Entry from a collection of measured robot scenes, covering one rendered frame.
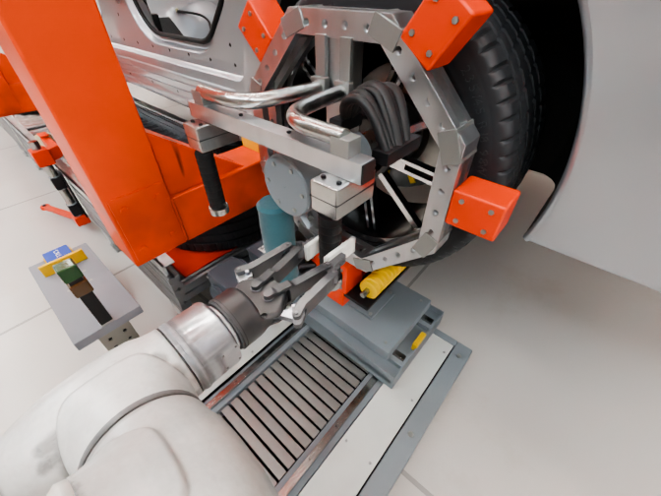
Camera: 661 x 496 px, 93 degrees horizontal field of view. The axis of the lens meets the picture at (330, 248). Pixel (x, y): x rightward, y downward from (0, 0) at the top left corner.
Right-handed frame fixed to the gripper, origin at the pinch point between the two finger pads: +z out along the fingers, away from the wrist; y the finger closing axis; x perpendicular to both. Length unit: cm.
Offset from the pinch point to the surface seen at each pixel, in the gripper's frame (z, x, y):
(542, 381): 67, -83, 48
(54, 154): -6, -36, -184
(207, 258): 10, -56, -77
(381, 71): 46, 15, -23
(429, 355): 44, -75, 12
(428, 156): 46.0, -2.1, -6.4
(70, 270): -29, -18, -53
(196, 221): 4, -25, -60
